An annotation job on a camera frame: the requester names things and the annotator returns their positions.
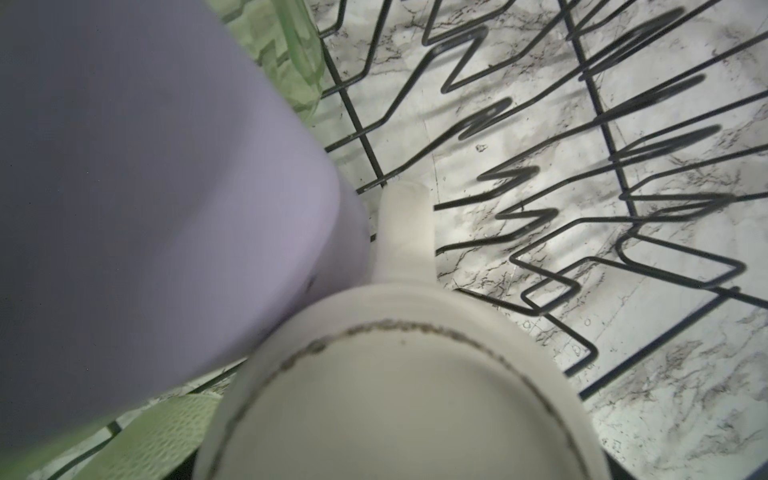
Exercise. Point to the pale green translucent cup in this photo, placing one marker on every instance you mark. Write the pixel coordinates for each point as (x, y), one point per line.
(150, 447)

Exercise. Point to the black wire dish rack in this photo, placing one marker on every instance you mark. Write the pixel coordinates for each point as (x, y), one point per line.
(600, 173)

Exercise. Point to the tall green glass cup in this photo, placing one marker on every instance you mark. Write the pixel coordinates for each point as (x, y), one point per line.
(281, 37)

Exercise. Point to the red and white cup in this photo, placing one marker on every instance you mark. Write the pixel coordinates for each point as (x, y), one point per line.
(400, 379)

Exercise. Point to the lilac plastic cup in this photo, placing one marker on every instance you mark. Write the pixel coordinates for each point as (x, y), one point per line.
(162, 209)

